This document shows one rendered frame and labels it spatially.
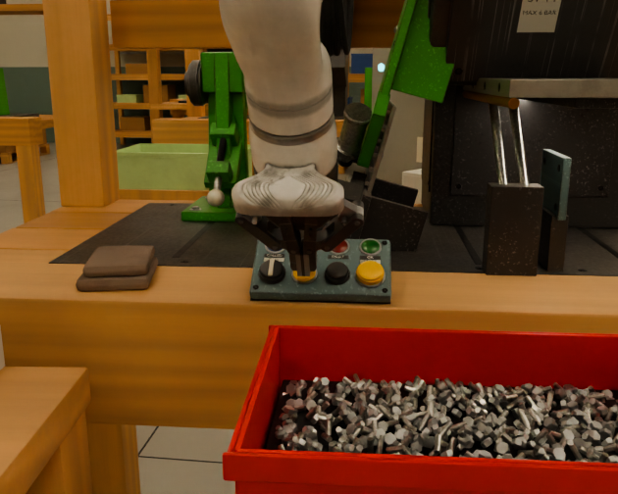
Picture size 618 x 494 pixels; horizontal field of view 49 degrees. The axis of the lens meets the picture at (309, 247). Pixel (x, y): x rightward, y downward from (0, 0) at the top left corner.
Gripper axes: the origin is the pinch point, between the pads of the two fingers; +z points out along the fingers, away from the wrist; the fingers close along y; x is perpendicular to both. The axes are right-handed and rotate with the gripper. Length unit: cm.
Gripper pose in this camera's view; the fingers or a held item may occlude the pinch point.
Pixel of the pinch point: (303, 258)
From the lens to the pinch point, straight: 70.3
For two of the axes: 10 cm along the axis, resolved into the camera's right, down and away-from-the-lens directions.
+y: -10.0, -0.2, 0.8
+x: -0.7, 7.6, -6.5
